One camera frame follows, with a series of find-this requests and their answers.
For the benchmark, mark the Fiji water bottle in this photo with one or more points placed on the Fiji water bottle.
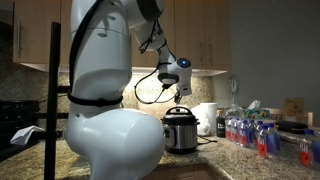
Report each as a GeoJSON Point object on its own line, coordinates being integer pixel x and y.
{"type": "Point", "coordinates": [306, 156]}
{"type": "Point", "coordinates": [244, 138]}
{"type": "Point", "coordinates": [228, 133]}
{"type": "Point", "coordinates": [262, 148]}
{"type": "Point", "coordinates": [235, 136]}
{"type": "Point", "coordinates": [274, 141]}

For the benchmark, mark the wooden wall cabinets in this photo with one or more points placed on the wooden wall cabinets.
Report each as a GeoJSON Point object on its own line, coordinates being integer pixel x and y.
{"type": "Point", "coordinates": [36, 33]}

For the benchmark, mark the wooden dining chair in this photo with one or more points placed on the wooden dining chair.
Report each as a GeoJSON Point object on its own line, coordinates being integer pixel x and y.
{"type": "Point", "coordinates": [310, 118]}

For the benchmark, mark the stainless steel pressure cooker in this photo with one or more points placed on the stainless steel pressure cooker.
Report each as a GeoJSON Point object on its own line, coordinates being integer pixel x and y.
{"type": "Point", "coordinates": [181, 136]}

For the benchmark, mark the beige cutting board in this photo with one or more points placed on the beige cutting board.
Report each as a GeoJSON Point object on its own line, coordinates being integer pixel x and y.
{"type": "Point", "coordinates": [153, 111]}

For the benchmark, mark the white crumpled cloth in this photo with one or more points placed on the white crumpled cloth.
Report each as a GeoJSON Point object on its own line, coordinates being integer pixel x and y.
{"type": "Point", "coordinates": [23, 135]}

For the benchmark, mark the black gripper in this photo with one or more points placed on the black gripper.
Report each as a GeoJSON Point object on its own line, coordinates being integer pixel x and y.
{"type": "Point", "coordinates": [177, 94]}

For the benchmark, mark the white paper towel roll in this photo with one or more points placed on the white paper towel roll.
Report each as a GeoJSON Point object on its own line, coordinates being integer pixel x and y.
{"type": "Point", "coordinates": [208, 116]}

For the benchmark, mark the black camera stand pole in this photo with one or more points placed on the black camera stand pole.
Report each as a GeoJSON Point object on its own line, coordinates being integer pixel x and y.
{"type": "Point", "coordinates": [50, 133]}

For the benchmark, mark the dark jar white label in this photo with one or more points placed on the dark jar white label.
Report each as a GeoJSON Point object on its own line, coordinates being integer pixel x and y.
{"type": "Point", "coordinates": [220, 128]}

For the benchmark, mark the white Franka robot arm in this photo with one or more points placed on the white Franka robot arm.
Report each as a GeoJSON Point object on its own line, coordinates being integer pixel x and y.
{"type": "Point", "coordinates": [100, 50]}

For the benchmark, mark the black round pan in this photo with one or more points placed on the black round pan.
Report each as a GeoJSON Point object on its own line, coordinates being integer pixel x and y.
{"type": "Point", "coordinates": [291, 127]}

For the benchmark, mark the brown paper bag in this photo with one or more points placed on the brown paper bag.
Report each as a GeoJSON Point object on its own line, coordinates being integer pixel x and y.
{"type": "Point", "coordinates": [293, 106]}

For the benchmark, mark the black pressure cooker lid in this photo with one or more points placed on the black pressure cooker lid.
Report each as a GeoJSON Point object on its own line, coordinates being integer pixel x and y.
{"type": "Point", "coordinates": [180, 116]}

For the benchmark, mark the white wall phone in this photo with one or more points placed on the white wall phone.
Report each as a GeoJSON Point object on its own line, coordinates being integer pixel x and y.
{"type": "Point", "coordinates": [234, 83]}

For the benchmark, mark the colourful tissue box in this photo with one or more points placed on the colourful tissue box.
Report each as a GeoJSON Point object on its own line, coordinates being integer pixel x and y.
{"type": "Point", "coordinates": [255, 113]}

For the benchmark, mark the clear plastic bag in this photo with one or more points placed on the clear plastic bag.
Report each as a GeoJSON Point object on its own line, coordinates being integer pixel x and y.
{"type": "Point", "coordinates": [233, 111]}

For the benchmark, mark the black stove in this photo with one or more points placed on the black stove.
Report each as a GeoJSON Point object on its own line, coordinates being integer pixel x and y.
{"type": "Point", "coordinates": [18, 110]}

